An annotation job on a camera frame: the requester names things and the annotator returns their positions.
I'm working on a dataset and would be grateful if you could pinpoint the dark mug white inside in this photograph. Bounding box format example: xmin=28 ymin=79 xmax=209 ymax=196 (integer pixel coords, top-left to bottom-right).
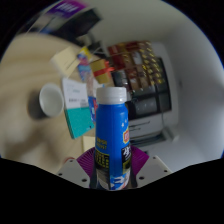
xmin=28 ymin=83 xmax=65 ymax=120

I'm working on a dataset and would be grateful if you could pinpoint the gold gift box red ribbon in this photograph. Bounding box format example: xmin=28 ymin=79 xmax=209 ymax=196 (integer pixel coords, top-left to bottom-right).
xmin=89 ymin=58 xmax=115 ymax=85

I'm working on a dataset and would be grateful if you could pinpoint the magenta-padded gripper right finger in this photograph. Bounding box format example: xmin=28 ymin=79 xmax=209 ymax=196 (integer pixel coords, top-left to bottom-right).
xmin=128 ymin=144 xmax=173 ymax=188

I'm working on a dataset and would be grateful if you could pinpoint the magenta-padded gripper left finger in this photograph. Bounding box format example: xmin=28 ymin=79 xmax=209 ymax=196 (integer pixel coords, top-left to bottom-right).
xmin=56 ymin=147 xmax=98 ymax=189

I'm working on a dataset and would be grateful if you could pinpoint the black framed glass door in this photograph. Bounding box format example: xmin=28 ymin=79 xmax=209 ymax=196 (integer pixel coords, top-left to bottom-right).
xmin=111 ymin=56 xmax=173 ymax=122

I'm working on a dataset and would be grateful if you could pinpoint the blue fan-shaped leaflet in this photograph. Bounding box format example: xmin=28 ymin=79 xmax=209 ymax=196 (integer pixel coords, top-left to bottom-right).
xmin=77 ymin=53 xmax=93 ymax=83

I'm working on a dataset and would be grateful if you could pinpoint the blue drink bottle white cap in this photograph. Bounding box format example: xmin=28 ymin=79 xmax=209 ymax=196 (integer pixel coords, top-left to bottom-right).
xmin=94 ymin=86 xmax=133 ymax=191

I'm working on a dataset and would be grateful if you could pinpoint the wooden shelf unit with trophies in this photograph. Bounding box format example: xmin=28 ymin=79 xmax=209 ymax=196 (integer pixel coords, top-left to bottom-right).
xmin=107 ymin=40 xmax=168 ymax=93

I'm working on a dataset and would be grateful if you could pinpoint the white printed booklet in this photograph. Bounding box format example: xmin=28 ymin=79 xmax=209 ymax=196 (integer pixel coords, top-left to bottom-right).
xmin=61 ymin=78 xmax=90 ymax=111

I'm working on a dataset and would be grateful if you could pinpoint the small pale yellow book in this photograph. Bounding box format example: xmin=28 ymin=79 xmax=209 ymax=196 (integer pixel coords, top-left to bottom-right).
xmin=50 ymin=45 xmax=81 ymax=78

